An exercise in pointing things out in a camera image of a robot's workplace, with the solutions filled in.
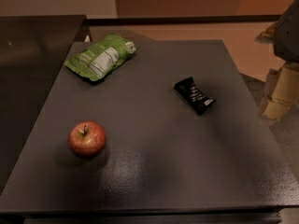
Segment green rice chip bag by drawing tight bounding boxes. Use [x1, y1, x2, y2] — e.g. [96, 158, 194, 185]
[64, 34, 137, 82]

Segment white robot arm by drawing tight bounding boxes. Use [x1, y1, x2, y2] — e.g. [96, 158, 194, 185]
[256, 0, 299, 122]

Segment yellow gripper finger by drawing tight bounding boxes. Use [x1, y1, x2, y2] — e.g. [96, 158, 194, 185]
[259, 62, 299, 120]

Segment red apple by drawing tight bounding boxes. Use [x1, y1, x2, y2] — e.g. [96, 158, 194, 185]
[68, 121, 106, 158]

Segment black snack bar wrapper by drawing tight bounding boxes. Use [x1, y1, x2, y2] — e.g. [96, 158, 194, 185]
[174, 77, 216, 116]

